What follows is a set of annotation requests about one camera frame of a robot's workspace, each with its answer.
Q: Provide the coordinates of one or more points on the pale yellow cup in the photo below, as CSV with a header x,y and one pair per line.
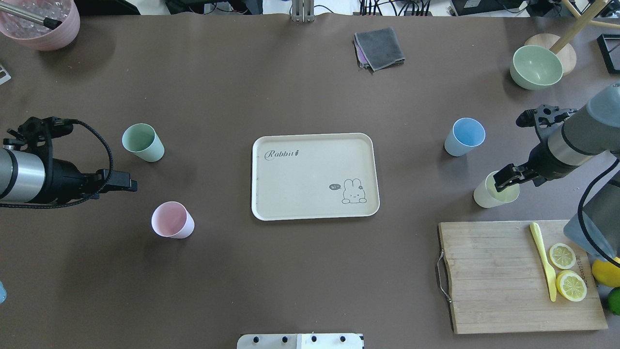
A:
x,y
486,195

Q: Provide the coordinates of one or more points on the aluminium frame post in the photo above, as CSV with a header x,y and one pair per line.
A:
x,y
303,11

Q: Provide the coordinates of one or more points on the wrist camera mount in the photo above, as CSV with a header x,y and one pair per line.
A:
x,y
34,131
545,119

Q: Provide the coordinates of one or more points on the wooden mug tree stand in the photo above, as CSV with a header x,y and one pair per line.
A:
x,y
561,46

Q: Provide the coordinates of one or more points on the mint green bowl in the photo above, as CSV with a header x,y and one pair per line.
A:
x,y
535,68

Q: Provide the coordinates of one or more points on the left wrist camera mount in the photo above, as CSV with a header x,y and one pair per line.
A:
x,y
34,131

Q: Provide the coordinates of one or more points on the wooden cutting board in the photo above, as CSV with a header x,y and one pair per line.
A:
x,y
496,283

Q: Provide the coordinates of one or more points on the pink bowl with ice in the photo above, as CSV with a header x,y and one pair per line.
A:
x,y
38,37

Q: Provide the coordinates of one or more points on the blue cup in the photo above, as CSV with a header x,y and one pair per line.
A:
x,y
465,135

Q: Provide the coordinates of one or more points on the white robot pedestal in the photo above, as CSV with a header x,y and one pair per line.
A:
x,y
301,341

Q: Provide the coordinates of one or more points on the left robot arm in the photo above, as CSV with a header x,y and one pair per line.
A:
x,y
26,180

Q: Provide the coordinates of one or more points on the pink cup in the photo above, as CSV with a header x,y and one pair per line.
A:
x,y
171,219

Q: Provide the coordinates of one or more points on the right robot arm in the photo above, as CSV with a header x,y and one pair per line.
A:
x,y
568,138

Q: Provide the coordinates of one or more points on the green lime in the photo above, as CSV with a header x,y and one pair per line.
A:
x,y
613,301

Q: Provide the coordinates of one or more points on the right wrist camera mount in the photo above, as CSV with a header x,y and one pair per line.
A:
x,y
545,119

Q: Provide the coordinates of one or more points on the green cup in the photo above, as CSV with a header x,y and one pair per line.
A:
x,y
142,140

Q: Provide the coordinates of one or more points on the lemon slice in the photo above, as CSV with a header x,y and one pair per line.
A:
x,y
571,286
562,256

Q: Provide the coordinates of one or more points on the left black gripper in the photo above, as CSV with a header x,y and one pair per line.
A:
x,y
62,180

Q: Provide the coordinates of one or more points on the grey folded cloth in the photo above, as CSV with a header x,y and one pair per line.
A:
x,y
378,49

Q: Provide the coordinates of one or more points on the white wire rack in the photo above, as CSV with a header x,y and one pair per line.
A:
x,y
4,75

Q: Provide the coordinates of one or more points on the beige rabbit tray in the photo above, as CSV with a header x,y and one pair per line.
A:
x,y
315,176

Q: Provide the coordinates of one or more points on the yellow plastic knife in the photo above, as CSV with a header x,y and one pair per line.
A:
x,y
549,271

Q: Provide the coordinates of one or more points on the metal tube black tip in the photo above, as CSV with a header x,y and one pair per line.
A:
x,y
19,12

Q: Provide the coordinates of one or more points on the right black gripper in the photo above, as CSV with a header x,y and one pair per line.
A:
x,y
541,162

